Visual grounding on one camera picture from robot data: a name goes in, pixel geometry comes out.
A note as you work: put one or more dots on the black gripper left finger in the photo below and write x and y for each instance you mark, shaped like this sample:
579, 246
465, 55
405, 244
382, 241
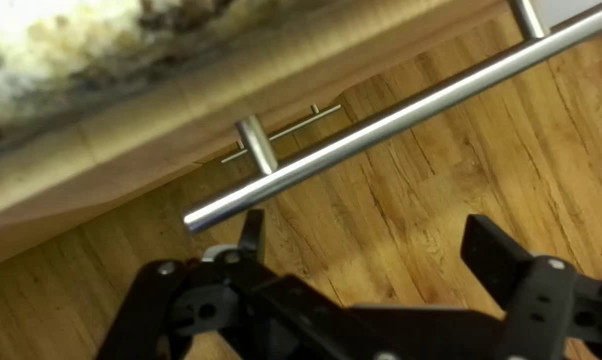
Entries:
200, 301

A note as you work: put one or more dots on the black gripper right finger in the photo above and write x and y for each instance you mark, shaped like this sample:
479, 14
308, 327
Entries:
533, 301

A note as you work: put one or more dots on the wooden vanity cabinet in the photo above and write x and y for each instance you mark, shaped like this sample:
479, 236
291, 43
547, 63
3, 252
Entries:
113, 173

